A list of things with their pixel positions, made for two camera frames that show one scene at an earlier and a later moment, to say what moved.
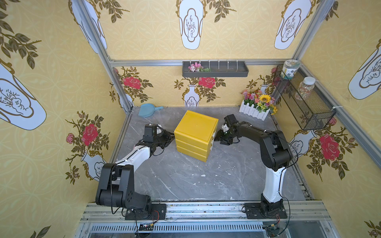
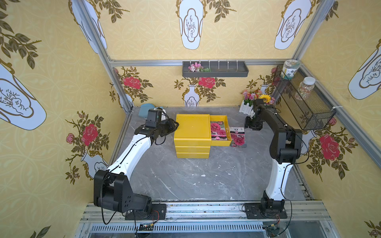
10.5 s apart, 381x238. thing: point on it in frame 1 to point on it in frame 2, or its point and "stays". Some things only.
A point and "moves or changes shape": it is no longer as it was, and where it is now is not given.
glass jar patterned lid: [289, 67] stays
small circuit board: [146, 227] stays
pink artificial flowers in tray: [197, 67] stays
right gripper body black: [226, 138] to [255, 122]
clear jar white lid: [305, 88] stays
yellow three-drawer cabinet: [194, 135] moves or changes shape
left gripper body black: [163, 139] to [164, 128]
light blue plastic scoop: [148, 109] stays
